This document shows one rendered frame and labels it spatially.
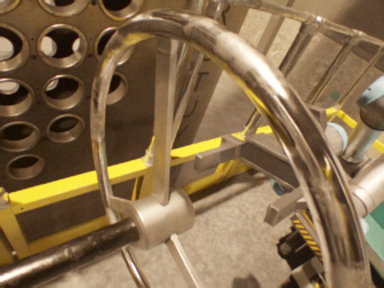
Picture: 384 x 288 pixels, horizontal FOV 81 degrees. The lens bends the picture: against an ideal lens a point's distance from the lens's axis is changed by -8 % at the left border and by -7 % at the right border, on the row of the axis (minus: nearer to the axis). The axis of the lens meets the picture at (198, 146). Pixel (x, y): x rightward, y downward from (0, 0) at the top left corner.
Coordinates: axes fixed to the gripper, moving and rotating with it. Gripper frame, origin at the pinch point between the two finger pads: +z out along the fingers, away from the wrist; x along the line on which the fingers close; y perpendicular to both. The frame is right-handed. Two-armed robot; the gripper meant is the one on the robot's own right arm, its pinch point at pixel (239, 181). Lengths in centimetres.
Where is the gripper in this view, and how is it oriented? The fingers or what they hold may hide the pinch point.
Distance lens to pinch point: 33.4
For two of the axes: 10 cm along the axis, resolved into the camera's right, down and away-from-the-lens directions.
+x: -6.3, -4.0, 6.6
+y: -1.0, 8.9, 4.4
